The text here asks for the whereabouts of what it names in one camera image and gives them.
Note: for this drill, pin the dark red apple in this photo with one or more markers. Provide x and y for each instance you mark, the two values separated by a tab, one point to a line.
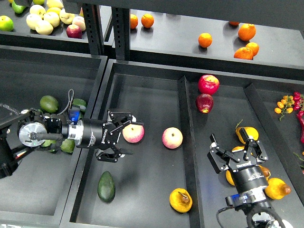
204	103

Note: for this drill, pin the dark green avocado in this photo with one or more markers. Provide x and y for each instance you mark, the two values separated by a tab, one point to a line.
106	187

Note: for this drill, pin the black tray divider left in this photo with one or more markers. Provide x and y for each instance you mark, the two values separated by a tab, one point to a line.
189	154

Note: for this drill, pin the orange centre shelf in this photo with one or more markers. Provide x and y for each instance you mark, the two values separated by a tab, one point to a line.
205	40

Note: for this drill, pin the yellow pear with brown spot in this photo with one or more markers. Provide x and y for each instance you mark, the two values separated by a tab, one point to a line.
180	200

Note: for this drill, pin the black shelf post right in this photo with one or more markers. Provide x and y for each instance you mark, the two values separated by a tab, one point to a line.
121	26

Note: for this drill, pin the pale yellow pear front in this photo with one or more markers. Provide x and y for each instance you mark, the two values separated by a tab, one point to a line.
43	27

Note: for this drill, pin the bright red apple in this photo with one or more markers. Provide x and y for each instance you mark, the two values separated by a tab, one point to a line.
208	84

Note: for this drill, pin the orange small right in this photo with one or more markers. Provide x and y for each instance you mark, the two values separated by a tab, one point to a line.
254	47

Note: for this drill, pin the black tray divider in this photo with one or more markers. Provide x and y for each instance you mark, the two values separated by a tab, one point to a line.
280	146
189	154

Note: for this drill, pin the peach pink fruit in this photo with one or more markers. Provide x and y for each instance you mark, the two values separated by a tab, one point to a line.
79	21

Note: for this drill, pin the yellow pear lower left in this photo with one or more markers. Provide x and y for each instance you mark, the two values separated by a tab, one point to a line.
229	178

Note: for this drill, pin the yellow pear lower middle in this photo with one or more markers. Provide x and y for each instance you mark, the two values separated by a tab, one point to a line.
266	172

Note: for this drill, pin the avocado bottom right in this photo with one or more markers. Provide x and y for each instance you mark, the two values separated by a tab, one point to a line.
68	145

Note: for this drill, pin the avocado bottom left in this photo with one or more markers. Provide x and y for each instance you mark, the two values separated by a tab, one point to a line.
48	143

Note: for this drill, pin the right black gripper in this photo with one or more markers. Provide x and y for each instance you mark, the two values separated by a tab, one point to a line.
246	175

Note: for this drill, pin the pale yellow pear right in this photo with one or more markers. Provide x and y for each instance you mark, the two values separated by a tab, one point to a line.
66	18

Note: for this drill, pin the orange cherry tomato bunch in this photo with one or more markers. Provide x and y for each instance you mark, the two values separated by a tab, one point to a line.
284	106

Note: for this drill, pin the orange front right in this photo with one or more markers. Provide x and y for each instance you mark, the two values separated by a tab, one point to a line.
244	53

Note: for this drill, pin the black shelf post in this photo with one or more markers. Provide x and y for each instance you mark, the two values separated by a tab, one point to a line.
121	26
93	28

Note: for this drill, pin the black tray divider right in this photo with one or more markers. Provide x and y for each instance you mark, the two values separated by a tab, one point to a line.
280	146

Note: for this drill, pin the pink apple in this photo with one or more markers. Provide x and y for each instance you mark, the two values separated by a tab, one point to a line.
133	133
172	138

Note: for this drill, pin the pink apple right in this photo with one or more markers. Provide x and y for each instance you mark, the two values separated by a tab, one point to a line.
172	138

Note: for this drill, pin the large orange top right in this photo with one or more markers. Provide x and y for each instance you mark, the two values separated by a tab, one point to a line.
246	32

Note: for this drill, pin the black shelf post left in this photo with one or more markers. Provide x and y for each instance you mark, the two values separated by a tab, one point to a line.
93	28

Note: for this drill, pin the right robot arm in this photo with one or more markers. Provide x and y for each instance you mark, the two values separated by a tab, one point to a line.
255	205

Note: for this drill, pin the red apple on shelf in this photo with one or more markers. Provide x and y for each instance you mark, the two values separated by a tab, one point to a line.
74	31

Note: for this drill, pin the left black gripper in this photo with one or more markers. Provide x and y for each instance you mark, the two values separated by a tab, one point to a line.
97	134

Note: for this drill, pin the pink apple left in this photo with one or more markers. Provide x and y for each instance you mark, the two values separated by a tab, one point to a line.
133	133

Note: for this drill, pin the avocado top right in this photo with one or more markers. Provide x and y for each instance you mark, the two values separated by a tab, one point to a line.
80	103

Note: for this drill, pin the yellow pear with stem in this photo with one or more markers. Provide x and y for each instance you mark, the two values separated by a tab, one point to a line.
251	132

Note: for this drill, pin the orange partly hidden top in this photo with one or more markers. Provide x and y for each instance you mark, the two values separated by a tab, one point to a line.
234	23

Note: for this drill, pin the red chili peppers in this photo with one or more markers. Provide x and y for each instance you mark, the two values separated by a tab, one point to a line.
299	106

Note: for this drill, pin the yellow pear lower right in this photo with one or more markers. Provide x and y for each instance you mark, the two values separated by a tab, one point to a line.
277	189

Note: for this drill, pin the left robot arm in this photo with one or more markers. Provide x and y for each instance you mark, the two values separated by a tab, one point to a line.
31	130

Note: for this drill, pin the yellow lemon on shelf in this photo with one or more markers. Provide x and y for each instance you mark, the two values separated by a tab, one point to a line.
56	10

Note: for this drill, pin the pale yellow pear centre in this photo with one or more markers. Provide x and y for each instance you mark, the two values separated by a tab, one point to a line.
52	18

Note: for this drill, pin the orange far left half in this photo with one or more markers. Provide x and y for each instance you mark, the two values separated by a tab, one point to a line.
133	21

